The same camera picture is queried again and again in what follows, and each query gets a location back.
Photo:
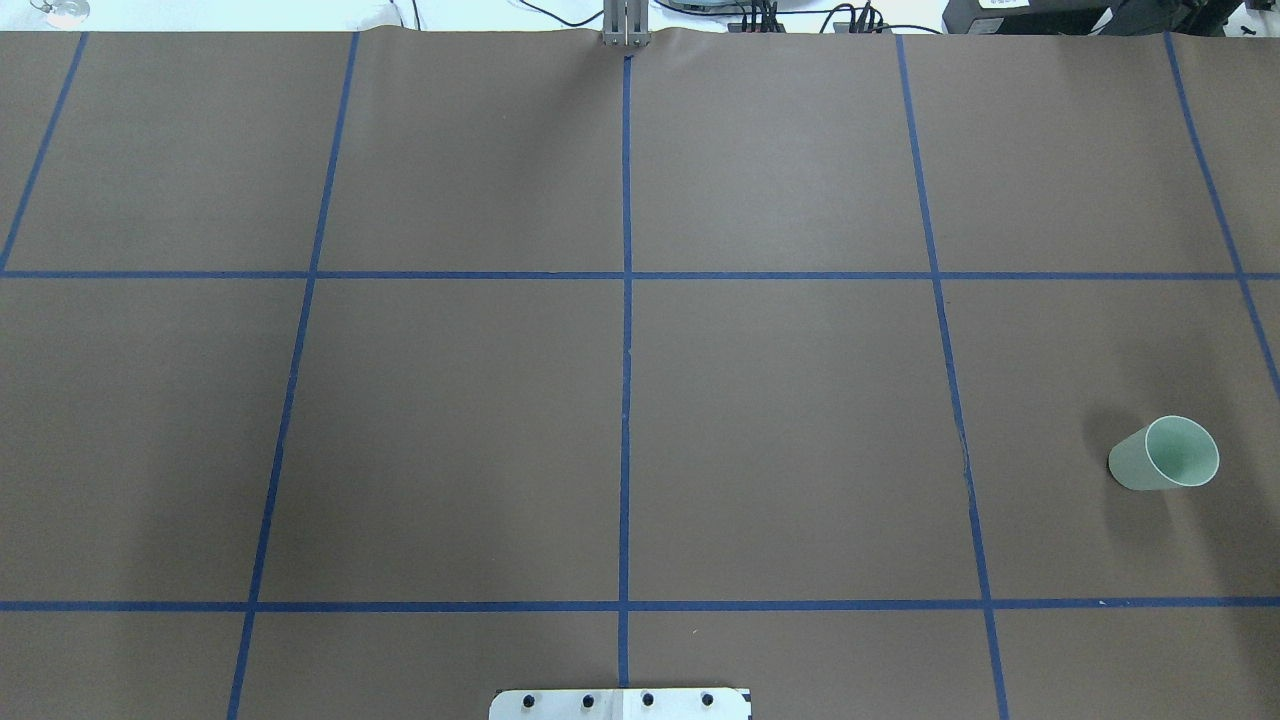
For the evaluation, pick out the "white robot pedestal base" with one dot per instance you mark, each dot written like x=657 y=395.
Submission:
x=623 y=703

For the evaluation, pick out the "aluminium frame post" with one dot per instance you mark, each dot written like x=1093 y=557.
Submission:
x=625 y=23

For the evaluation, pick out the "green plastic cup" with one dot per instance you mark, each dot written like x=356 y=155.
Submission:
x=1172 y=452

